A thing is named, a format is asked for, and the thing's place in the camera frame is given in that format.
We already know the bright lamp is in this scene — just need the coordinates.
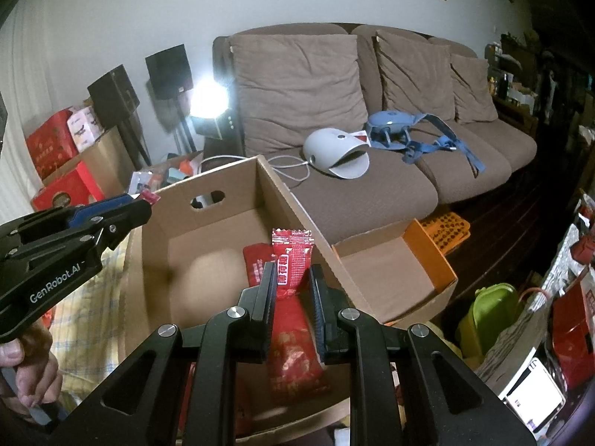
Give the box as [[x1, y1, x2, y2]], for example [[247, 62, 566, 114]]
[[190, 80, 241, 143]]

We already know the brown sofa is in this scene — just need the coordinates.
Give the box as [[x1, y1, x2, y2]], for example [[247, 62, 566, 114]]
[[212, 22, 538, 248]]

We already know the red seasoning sachet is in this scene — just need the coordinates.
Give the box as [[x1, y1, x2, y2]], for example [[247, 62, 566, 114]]
[[266, 226, 334, 407]]

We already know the green plastic container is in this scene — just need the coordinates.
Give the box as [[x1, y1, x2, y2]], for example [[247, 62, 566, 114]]
[[457, 282, 529, 369]]

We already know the brown cardboard carton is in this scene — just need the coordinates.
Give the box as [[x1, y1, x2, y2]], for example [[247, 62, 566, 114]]
[[38, 125, 136, 197]]

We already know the medium brown cushion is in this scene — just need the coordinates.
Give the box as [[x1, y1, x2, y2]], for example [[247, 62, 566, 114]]
[[374, 29, 457, 122]]

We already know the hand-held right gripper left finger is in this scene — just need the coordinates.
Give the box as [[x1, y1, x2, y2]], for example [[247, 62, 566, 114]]
[[46, 261, 279, 446]]

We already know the red box with white print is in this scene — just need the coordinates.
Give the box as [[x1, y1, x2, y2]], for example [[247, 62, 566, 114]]
[[545, 271, 595, 392]]

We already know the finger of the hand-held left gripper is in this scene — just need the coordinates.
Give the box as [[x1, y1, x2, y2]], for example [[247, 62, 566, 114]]
[[15, 193, 150, 234], [69, 201, 154, 252]]

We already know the red chocolate gift box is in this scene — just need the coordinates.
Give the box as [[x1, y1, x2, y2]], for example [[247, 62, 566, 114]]
[[30, 161, 106, 213]]

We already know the cluttered shelf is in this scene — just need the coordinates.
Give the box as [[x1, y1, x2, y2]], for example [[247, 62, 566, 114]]
[[482, 32, 595, 132]]

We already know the red gold gift box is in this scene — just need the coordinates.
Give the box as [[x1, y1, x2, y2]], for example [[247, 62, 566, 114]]
[[25, 110, 80, 179]]

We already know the patterned table cover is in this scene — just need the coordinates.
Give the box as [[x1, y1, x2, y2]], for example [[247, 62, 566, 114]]
[[478, 222, 595, 384]]

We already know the small brown cushion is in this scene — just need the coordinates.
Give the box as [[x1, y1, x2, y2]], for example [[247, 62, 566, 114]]
[[449, 52, 500, 126]]

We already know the large cardboard box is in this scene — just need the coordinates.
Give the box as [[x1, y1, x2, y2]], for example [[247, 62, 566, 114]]
[[118, 154, 373, 441]]

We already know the large brown cushion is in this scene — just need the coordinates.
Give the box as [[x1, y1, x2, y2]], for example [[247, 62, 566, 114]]
[[228, 32, 370, 156]]

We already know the black speaker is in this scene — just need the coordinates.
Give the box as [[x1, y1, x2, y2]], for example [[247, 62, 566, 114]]
[[144, 43, 194, 101], [86, 64, 142, 128]]

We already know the floor clutter pile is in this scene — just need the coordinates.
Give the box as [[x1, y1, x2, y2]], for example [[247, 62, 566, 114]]
[[129, 150, 206, 197]]

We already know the white cable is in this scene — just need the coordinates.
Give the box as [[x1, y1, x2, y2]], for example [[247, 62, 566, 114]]
[[199, 152, 311, 192]]

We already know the blue strap harness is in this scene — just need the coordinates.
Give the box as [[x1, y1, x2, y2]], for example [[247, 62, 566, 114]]
[[364, 110, 487, 179]]

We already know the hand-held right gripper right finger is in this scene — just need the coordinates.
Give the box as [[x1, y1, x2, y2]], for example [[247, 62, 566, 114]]
[[309, 264, 535, 446]]

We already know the person's left hand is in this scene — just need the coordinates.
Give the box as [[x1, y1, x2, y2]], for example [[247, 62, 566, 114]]
[[0, 326, 64, 408]]

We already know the yellow plaid tablecloth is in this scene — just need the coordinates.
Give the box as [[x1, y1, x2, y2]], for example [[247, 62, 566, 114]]
[[41, 242, 132, 412]]

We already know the white pink tissue box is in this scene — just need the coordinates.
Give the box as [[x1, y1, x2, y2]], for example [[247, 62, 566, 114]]
[[65, 105, 105, 152]]

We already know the white hooded device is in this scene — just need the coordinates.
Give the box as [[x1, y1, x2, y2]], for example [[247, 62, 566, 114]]
[[302, 128, 371, 181]]

